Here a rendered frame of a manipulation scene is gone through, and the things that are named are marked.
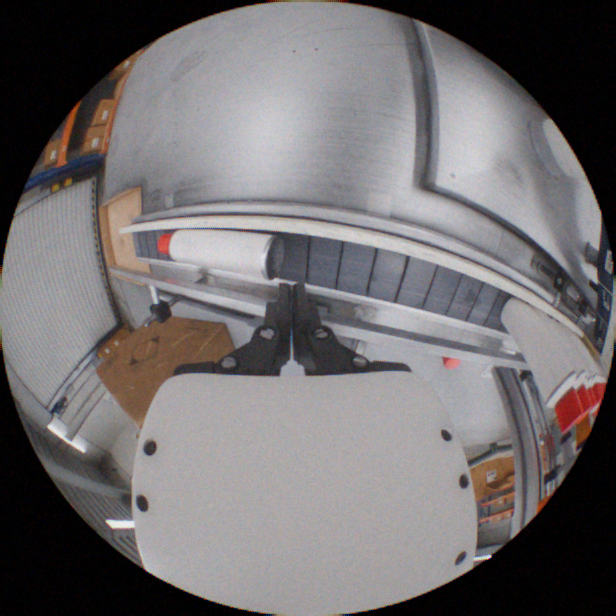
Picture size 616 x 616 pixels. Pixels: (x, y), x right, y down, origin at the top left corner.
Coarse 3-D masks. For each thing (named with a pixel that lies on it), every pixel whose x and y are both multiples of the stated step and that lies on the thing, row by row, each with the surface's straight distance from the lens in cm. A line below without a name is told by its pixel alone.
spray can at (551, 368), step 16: (512, 304) 32; (512, 320) 31; (528, 320) 29; (512, 336) 31; (528, 336) 28; (544, 336) 28; (528, 352) 28; (544, 352) 27; (560, 352) 27; (544, 368) 26; (560, 368) 26; (544, 384) 26; (560, 384) 25; (544, 400) 27; (560, 400) 26; (576, 400) 26; (560, 416) 26; (576, 416) 25
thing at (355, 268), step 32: (160, 256) 43; (288, 256) 25; (320, 256) 24; (352, 256) 23; (384, 256) 23; (352, 288) 25; (384, 288) 25; (416, 288) 25; (448, 288) 27; (480, 288) 29; (480, 320) 32
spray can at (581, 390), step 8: (528, 304) 36; (536, 312) 35; (544, 312) 36; (544, 320) 34; (552, 328) 33; (560, 336) 33; (560, 344) 32; (568, 344) 33; (568, 352) 31; (576, 360) 31; (576, 368) 31; (576, 376) 30; (584, 376) 32; (576, 384) 30; (584, 384) 32; (584, 392) 31; (584, 400) 30; (584, 408) 30
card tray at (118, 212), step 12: (132, 192) 61; (108, 204) 82; (120, 204) 70; (132, 204) 61; (108, 216) 83; (120, 216) 71; (132, 216) 62; (108, 228) 84; (108, 240) 84; (120, 240) 74; (132, 240) 64; (108, 252) 84; (120, 252) 77; (132, 252) 66; (108, 264) 84; (120, 264) 80; (132, 264) 69; (144, 264) 61; (120, 276) 75
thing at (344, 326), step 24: (168, 288) 28; (192, 288) 24; (216, 288) 23; (264, 312) 19; (360, 336) 18; (384, 336) 18; (408, 336) 19; (432, 336) 21; (480, 360) 24; (504, 360) 27
